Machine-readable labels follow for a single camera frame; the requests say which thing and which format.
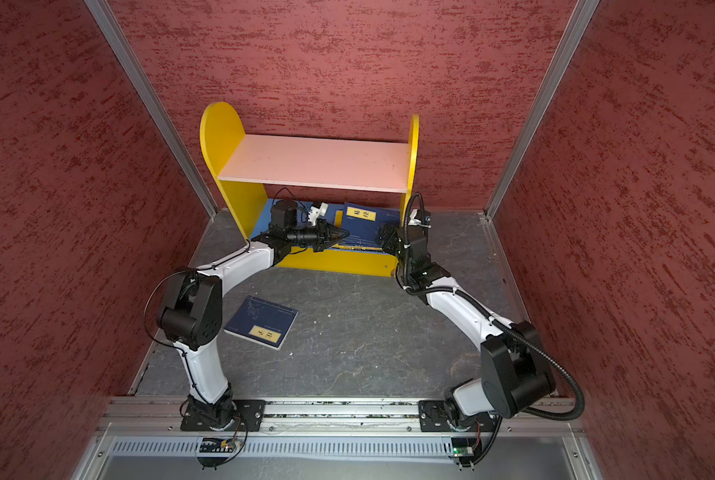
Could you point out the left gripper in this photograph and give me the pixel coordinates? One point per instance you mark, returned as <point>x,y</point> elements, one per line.
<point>324,239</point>

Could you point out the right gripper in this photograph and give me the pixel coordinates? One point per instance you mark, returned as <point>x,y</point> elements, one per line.
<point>394,239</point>

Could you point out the navy book underneath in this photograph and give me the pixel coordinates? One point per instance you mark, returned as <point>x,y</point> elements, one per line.
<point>363,224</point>

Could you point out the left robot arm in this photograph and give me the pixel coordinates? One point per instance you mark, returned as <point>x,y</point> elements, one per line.
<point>191,316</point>

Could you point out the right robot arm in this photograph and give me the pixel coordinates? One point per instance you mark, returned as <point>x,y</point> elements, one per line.
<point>513,374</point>

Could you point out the yellow pink blue bookshelf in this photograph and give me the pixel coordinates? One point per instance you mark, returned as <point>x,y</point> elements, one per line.
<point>242,165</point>

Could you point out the small navy book left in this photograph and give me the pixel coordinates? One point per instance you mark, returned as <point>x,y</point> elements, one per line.
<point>261,321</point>

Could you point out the right circuit board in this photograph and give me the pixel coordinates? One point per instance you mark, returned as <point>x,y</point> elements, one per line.
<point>466,448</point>

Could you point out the circuit board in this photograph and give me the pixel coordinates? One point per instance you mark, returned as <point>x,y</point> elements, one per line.
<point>466,448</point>
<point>218,446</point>

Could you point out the left circuit board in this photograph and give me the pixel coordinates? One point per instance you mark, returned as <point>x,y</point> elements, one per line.
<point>218,446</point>

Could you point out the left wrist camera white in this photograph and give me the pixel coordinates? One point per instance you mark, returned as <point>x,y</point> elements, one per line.
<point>317,210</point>

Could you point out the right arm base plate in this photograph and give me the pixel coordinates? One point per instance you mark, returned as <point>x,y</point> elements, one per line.
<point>447,416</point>

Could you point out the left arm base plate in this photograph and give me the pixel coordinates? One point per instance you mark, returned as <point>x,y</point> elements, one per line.
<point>225,416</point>

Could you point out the left aluminium corner post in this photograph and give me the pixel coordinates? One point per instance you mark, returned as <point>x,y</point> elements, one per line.
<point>104,18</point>

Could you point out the aluminium corner post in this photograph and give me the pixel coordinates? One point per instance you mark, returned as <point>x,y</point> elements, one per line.
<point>104,18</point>
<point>574,31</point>

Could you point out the aluminium mounting rail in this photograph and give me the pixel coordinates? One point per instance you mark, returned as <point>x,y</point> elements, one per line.
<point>285,416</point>

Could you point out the right aluminium corner post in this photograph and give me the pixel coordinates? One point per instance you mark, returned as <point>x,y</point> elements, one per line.
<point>574,31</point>

